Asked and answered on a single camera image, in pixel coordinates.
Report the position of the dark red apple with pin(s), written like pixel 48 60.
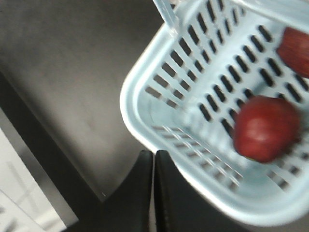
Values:
pixel 294 51
pixel 265 128

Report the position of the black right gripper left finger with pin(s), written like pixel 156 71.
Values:
pixel 127 209

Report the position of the black fruit display stand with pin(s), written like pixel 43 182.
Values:
pixel 68 59

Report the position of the light blue plastic basket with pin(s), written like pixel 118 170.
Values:
pixel 182 94

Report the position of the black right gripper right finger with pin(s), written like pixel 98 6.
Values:
pixel 178 207

